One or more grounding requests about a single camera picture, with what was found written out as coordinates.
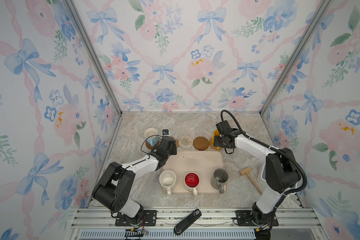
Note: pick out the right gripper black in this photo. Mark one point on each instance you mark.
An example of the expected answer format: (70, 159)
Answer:
(216, 141)

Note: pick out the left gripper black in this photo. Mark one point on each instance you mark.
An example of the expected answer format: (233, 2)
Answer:
(174, 150)

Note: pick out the yellow mug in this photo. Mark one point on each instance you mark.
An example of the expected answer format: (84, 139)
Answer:
(216, 134)

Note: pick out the multicolour woven rope coaster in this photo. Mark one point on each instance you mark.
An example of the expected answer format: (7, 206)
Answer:
(185, 142)

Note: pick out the light blue mug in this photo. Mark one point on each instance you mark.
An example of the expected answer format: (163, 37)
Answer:
(152, 137)

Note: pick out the plain round wooden coaster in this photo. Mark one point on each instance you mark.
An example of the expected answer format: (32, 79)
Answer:
(201, 143)

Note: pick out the grey mug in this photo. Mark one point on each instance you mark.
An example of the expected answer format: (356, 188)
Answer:
(219, 180)

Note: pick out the cork paw print coaster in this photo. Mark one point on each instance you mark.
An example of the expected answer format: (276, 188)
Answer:
(177, 142)

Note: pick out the wicker rattan coaster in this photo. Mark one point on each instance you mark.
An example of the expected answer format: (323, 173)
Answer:
(211, 143)

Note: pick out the scratched dark wooden coaster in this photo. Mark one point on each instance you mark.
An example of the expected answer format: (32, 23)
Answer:
(148, 145)

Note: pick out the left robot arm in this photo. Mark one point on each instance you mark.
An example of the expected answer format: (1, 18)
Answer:
(114, 187)

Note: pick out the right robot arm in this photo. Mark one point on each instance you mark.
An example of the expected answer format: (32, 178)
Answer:
(284, 175)

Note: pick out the beige serving tray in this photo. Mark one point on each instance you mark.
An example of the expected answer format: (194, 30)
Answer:
(203, 163)

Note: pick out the wooden mallet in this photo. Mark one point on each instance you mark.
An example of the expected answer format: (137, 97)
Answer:
(247, 172)

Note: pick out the red interior white mug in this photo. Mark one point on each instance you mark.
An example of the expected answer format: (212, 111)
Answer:
(191, 183)

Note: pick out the black handheld device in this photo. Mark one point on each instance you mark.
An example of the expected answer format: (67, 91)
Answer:
(187, 222)

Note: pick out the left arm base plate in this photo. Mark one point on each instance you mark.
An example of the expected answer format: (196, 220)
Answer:
(147, 218)

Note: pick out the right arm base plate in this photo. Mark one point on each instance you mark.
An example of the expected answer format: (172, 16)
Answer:
(245, 218)

